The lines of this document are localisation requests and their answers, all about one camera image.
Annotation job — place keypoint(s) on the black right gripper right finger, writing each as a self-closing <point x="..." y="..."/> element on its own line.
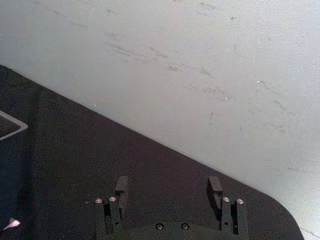
<point x="228" y="215"/>

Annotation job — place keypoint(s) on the small white plastic piece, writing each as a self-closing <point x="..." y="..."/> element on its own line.
<point x="11" y="224"/>

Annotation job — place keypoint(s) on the black table cloth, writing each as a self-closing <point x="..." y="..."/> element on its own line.
<point x="125" y="180"/>

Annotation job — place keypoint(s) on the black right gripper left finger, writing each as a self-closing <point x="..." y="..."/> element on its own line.
<point x="115" y="212"/>

